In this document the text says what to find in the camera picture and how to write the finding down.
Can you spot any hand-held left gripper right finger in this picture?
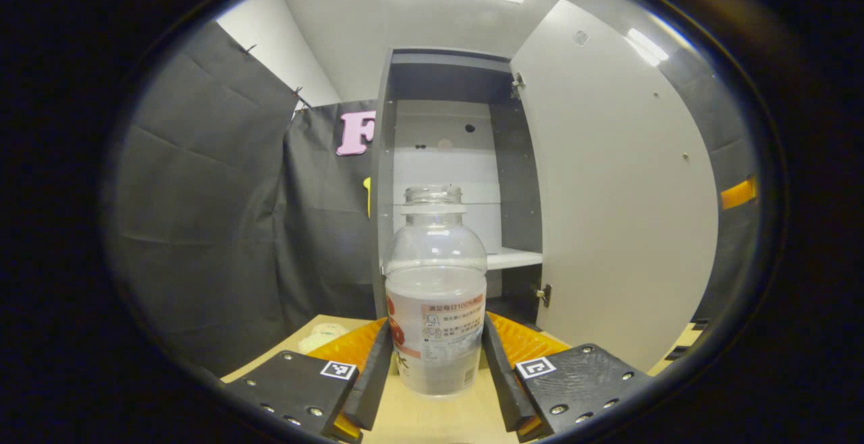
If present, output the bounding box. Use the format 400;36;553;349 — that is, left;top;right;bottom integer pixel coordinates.
481;310;652;442

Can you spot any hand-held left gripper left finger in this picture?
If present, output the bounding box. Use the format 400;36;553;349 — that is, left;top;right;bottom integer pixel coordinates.
221;318;394;443

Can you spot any light grey cabinet door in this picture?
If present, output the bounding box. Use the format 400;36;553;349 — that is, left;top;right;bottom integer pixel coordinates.
510;0;720;374

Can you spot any clear plastic bottle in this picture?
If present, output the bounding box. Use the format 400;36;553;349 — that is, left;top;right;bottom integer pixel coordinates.
383;186;488;397

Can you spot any white cabinet shelf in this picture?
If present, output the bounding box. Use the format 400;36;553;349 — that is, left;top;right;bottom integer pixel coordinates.
486;247;543;271

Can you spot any dark grey cabinet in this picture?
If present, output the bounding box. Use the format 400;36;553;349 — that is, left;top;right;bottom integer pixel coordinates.
370;48;546;327

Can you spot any cream plush toy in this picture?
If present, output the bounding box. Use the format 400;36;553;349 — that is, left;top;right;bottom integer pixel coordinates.
297;323;352;355

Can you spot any black backdrop cloth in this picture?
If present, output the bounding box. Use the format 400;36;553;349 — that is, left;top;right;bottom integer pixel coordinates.
108;22;760;377

